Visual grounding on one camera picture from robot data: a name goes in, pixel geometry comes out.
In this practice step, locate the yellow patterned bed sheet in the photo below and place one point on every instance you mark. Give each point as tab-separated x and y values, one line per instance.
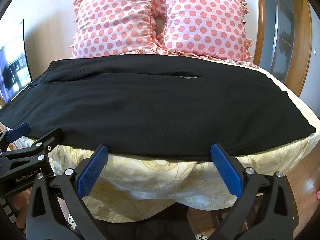
150	180

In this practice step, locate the pink polka dot pillow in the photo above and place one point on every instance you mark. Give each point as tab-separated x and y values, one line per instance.
205	22
112	22

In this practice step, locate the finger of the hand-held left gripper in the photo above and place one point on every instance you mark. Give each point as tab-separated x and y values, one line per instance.
50	137
17	131

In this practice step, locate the dark framed window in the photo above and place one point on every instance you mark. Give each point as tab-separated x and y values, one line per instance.
15	67

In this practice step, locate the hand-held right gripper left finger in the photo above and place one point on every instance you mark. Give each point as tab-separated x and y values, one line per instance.
92	172

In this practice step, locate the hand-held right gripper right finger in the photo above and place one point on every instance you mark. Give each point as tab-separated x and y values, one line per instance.
226	170

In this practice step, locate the wooden framed glass door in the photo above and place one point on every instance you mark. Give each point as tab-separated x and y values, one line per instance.
285	30

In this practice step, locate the black pants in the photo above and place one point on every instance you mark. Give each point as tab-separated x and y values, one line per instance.
150	110

